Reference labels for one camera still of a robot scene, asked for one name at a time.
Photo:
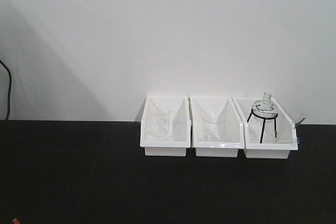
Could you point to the red plastic spoon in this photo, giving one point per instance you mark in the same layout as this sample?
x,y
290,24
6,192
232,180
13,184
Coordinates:
x,y
16,221

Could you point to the clear glass beaker left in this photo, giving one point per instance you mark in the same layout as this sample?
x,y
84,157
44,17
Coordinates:
x,y
159,120

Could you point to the clear glass beaker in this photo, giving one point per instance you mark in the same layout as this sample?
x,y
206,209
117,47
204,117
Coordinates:
x,y
159,120
212,126

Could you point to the left white plastic bin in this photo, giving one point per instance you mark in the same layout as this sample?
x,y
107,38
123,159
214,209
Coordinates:
x,y
178,139

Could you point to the white plastic bin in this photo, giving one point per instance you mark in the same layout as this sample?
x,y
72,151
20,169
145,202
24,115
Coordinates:
x,y
178,139
271,147
232,137

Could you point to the clear glass beaker middle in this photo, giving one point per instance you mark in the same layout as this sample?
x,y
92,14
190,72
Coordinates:
x,y
212,126

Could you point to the middle white plastic bin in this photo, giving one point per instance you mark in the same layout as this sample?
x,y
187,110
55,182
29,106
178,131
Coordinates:
x,y
232,137

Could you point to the round glass flask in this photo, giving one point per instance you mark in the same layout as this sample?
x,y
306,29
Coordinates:
x,y
264,108

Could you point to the right white plastic bin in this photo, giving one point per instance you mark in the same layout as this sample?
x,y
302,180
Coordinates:
x,y
271,147

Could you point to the clear glass tube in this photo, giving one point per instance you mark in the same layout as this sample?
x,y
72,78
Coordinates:
x,y
298,120

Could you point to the black wire tripod stand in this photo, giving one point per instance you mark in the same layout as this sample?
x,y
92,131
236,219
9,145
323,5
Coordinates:
x,y
264,125

